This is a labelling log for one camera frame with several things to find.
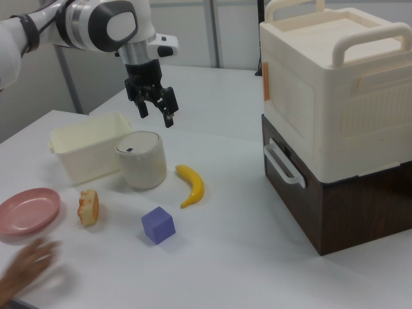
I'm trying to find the cream open plastic bin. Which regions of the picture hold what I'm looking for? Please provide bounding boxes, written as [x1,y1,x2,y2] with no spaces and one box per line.
[48,110,133,187]

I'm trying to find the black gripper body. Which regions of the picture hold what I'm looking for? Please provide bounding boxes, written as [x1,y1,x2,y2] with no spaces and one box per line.
[124,60,172,104]

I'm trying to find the purple foam cube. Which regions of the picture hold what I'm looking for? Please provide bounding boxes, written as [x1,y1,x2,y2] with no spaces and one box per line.
[140,205,177,247]

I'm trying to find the person's bare hand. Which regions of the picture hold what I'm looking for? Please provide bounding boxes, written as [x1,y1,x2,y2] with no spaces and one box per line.
[0,237,62,299]

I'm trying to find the yellow toy banana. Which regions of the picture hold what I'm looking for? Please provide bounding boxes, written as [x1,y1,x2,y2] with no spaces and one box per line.
[174,164,206,210]

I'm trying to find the pink plastic plate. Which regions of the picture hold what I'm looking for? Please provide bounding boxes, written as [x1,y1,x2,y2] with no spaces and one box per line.
[0,187,62,236]

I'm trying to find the large cream storage box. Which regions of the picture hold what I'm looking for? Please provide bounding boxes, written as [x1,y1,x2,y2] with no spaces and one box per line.
[258,0,412,178]

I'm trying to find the orange tape strip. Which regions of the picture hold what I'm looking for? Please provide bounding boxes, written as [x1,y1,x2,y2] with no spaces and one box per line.
[261,62,272,102]

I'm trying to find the grey metal partition post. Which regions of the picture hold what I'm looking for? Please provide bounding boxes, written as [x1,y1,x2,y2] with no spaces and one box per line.
[55,44,82,114]
[209,0,223,69]

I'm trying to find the dark brown wooden drawer box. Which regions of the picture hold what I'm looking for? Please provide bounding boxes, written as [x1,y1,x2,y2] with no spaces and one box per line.
[261,113,412,257]

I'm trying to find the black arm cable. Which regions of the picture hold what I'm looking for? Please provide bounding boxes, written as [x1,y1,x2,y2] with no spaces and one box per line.
[17,0,77,54]

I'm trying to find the cream cylindrical lidded can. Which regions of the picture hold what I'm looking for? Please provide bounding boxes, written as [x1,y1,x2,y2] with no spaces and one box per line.
[115,130,169,191]

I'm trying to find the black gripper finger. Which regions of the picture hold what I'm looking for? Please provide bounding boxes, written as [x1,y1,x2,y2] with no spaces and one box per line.
[156,87,180,129]
[135,95,150,119]

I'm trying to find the toy bread slice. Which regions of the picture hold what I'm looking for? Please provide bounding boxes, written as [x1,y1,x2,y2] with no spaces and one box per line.
[77,189,100,229]

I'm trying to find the white drawer handle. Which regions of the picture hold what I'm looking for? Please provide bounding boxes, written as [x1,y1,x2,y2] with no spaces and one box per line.
[263,138,307,189]

